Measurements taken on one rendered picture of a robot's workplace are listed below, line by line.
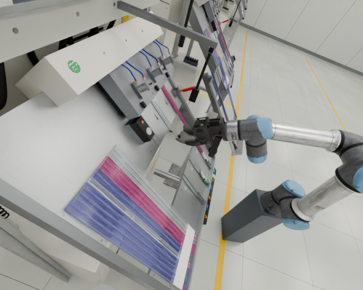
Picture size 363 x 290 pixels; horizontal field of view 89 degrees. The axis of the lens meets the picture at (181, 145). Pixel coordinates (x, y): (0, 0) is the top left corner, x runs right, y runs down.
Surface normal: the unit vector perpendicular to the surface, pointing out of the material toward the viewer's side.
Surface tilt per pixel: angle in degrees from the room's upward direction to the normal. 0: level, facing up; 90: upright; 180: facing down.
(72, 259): 0
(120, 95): 90
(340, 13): 90
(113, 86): 90
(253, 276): 0
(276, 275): 0
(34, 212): 44
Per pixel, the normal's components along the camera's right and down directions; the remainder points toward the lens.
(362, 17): -0.27, 0.66
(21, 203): 0.84, -0.19
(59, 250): 0.27, -0.64
